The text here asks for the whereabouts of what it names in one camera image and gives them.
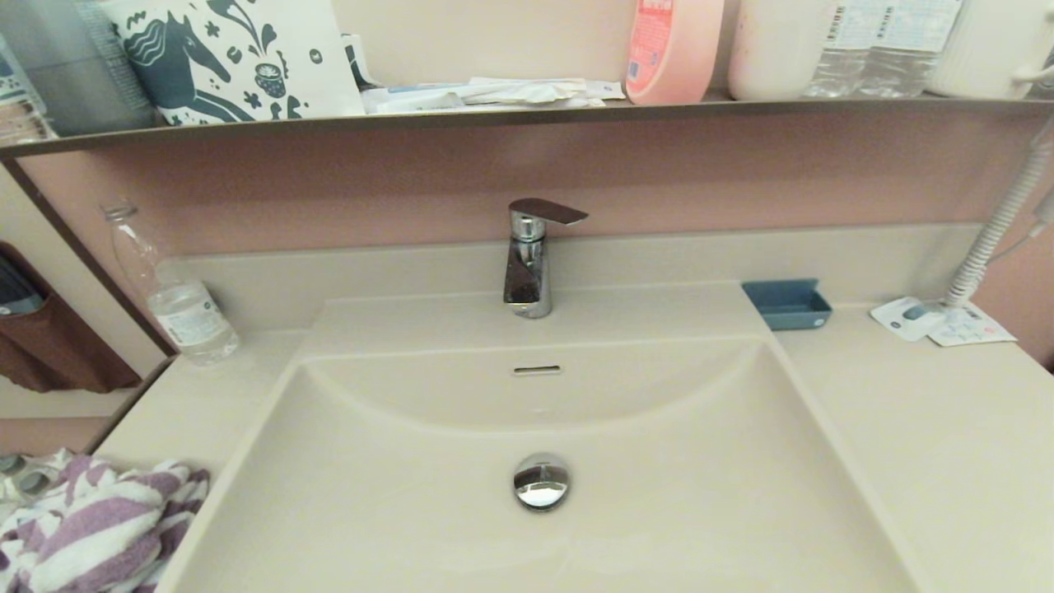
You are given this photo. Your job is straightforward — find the chrome faucet lever handle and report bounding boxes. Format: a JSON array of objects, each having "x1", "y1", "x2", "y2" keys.
[{"x1": 508, "y1": 198, "x2": 590, "y2": 227}]

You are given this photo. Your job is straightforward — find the purple white striped towel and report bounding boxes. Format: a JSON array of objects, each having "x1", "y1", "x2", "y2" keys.
[{"x1": 0, "y1": 449, "x2": 211, "y2": 593}]

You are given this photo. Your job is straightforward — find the chrome faucet spout body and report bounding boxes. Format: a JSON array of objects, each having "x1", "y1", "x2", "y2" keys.
[{"x1": 503, "y1": 212, "x2": 553, "y2": 320}]

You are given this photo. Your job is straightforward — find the chrome sink drain stopper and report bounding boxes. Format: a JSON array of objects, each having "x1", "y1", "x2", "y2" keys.
[{"x1": 513, "y1": 453, "x2": 571, "y2": 513}]

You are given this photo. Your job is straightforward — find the beige sink basin countertop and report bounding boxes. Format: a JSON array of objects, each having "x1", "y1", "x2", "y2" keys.
[{"x1": 86, "y1": 221, "x2": 1054, "y2": 593}]

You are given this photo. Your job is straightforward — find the crumpled white wrapper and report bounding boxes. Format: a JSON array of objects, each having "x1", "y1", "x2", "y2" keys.
[{"x1": 461, "y1": 76, "x2": 606, "y2": 108}]

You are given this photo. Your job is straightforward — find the flat white packet blue edge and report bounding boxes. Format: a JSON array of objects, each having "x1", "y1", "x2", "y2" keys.
[{"x1": 361, "y1": 81, "x2": 472, "y2": 114}]

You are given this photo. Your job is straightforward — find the blue plastic soap dish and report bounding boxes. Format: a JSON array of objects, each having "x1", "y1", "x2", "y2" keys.
[{"x1": 741, "y1": 278, "x2": 833, "y2": 332}]

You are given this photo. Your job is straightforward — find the clear plastic water bottle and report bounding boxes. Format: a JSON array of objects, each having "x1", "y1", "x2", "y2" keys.
[{"x1": 99, "y1": 200, "x2": 240, "y2": 366}]

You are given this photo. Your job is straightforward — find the white round jar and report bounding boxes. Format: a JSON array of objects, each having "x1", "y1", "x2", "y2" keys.
[{"x1": 728, "y1": 0, "x2": 841, "y2": 101}]

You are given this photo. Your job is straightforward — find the white rounded packet teal patch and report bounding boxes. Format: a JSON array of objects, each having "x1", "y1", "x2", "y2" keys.
[{"x1": 870, "y1": 296, "x2": 948, "y2": 343}]

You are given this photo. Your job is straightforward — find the clear water bottle barcode label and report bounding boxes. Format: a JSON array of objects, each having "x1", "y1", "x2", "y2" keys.
[
  {"x1": 860, "y1": 0, "x2": 966, "y2": 98},
  {"x1": 805, "y1": 0, "x2": 898, "y2": 100}
]

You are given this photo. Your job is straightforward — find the printed paper card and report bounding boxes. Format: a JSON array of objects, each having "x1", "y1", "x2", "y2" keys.
[{"x1": 928, "y1": 301, "x2": 1019, "y2": 348}]

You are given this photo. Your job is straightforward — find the brown fabric pouch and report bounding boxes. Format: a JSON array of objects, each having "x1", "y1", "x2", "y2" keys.
[{"x1": 0, "y1": 239, "x2": 141, "y2": 395}]

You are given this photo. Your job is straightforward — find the grey translucent container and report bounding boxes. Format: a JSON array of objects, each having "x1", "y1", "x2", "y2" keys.
[{"x1": 0, "y1": 0, "x2": 157, "y2": 137}]

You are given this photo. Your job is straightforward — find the dark grey item in pouch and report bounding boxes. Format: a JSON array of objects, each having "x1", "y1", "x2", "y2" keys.
[{"x1": 0, "y1": 251, "x2": 44, "y2": 318}]

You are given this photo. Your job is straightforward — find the white ribbed container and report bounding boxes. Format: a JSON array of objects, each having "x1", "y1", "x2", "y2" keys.
[{"x1": 926, "y1": 0, "x2": 1054, "y2": 100}]

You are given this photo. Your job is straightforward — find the plastic wrapped bottle pack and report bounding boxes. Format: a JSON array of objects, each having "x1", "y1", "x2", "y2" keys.
[{"x1": 0, "y1": 451, "x2": 52, "y2": 505}]

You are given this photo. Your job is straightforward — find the small printed box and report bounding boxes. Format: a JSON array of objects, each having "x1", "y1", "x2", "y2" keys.
[{"x1": 0, "y1": 41, "x2": 54, "y2": 142}]

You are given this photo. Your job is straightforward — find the brown wall shelf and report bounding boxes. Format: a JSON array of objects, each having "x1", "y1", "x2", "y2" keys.
[{"x1": 0, "y1": 93, "x2": 1054, "y2": 159}]

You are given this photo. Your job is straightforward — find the white coiled hose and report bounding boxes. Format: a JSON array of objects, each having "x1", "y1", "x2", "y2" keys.
[{"x1": 944, "y1": 124, "x2": 1054, "y2": 310}]

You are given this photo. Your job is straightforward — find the thin white cord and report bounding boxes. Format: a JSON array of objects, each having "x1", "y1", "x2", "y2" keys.
[{"x1": 984, "y1": 218, "x2": 1054, "y2": 266}]

